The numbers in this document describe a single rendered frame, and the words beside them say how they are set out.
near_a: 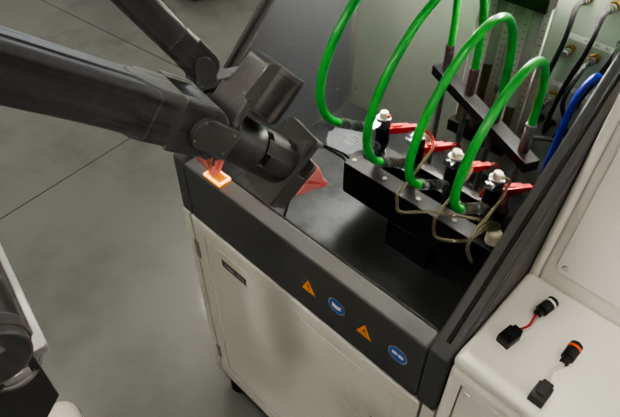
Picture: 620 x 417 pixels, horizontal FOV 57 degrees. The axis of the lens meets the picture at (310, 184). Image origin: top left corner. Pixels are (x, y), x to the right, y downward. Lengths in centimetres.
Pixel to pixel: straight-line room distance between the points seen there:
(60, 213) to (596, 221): 213
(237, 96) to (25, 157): 239
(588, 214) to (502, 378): 27
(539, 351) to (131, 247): 176
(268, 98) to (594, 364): 61
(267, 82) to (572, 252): 57
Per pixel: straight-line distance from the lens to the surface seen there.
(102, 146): 289
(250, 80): 62
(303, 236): 105
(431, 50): 134
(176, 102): 56
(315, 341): 121
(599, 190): 93
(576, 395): 92
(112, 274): 232
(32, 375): 91
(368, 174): 113
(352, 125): 100
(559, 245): 100
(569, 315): 100
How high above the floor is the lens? 174
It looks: 44 degrees down
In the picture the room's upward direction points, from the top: straight up
